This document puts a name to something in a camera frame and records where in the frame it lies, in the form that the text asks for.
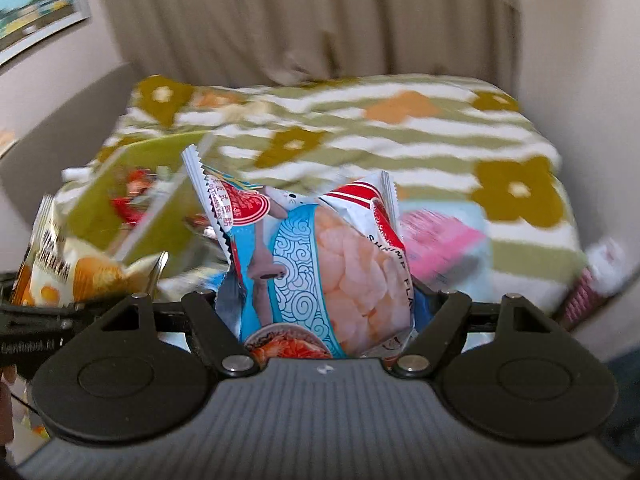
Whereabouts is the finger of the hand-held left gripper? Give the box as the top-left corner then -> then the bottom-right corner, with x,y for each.
0,292 -> 132,335

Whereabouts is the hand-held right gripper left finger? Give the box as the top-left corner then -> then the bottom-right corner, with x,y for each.
75,290 -> 259,377

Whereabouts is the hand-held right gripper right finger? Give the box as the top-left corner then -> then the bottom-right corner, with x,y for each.
390,290 -> 568,380

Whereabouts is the yellow potato chip packet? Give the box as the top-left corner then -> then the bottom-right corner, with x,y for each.
10,195 -> 168,308

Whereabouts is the blue shrimp chip packet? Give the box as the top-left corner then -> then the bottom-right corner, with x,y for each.
181,145 -> 418,361

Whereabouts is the person's left hand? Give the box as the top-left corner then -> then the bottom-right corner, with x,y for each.
0,365 -> 17,446

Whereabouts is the pile of snack packets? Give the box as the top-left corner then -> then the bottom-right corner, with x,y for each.
62,160 -> 231,261

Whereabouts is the pink striped snack packet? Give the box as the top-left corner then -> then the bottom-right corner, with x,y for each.
560,237 -> 628,328

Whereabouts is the green striped floral blanket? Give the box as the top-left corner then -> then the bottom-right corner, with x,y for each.
52,74 -> 588,318

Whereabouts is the beige curtain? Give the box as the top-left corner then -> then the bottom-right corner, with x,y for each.
92,0 -> 523,93

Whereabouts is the grey bed frame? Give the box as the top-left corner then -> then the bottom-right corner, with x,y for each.
0,62 -> 138,256

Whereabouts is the framed wall picture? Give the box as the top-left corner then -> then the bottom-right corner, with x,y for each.
0,0 -> 92,66

